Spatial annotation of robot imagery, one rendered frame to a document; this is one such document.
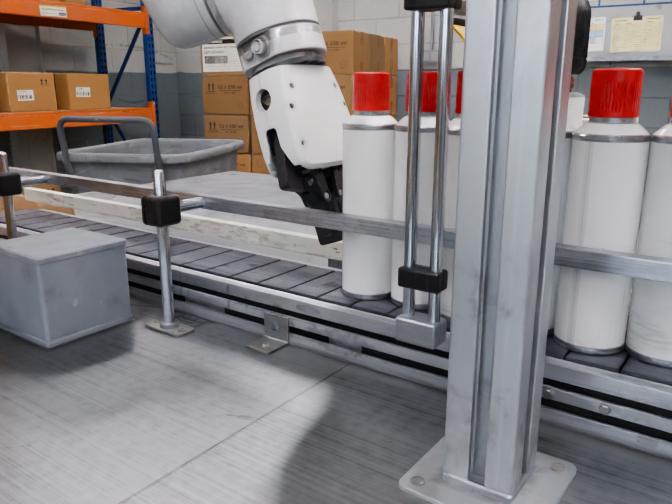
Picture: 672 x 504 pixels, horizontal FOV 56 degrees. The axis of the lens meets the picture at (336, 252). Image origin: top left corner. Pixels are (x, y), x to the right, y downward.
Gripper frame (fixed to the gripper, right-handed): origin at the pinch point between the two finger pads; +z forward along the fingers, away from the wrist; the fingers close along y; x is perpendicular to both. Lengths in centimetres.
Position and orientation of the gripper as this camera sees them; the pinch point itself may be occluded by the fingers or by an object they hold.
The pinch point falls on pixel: (331, 222)
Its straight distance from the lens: 62.1
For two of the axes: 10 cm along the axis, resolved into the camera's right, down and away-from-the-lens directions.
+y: 5.8, -2.1, 7.8
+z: 2.8, 9.6, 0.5
